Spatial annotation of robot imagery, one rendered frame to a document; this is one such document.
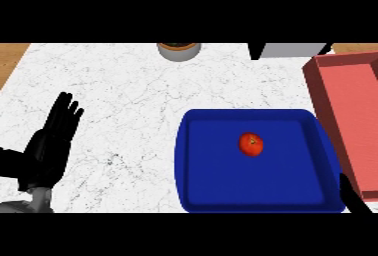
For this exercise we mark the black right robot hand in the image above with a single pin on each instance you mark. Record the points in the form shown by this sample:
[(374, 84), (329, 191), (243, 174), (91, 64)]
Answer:
[(351, 196)]

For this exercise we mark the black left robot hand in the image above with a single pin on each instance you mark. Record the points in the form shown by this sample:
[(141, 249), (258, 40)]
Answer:
[(50, 146)]

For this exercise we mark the grey plant pot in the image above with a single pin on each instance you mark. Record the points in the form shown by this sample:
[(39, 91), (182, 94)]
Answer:
[(179, 50)]

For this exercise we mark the red tomato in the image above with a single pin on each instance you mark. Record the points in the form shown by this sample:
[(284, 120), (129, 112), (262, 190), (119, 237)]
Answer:
[(252, 144)]

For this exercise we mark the reddish cardboard box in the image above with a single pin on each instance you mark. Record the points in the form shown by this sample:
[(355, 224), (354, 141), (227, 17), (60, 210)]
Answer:
[(349, 116)]

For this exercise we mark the blue plastic tray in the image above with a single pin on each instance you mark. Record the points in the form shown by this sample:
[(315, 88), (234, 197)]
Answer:
[(256, 163)]

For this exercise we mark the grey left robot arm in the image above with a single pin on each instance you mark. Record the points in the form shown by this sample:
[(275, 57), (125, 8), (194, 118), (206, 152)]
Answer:
[(30, 201)]

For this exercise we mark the grey and black appliance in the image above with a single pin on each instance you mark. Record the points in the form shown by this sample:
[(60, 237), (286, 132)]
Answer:
[(289, 50)]

